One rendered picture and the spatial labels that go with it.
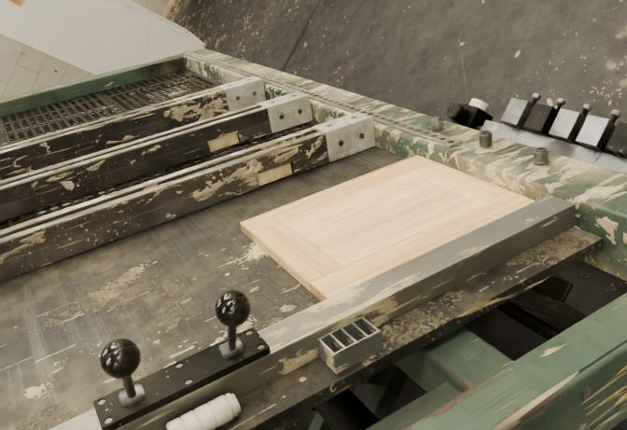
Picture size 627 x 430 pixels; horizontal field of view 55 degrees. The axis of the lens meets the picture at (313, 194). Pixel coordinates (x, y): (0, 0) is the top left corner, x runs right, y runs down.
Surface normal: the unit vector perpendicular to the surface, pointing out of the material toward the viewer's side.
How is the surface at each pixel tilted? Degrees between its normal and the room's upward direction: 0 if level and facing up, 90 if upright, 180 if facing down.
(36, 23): 90
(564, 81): 0
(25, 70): 90
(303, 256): 51
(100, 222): 90
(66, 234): 90
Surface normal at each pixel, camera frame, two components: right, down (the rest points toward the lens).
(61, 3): 0.43, 0.43
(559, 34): -0.76, -0.30
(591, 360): -0.14, -0.90
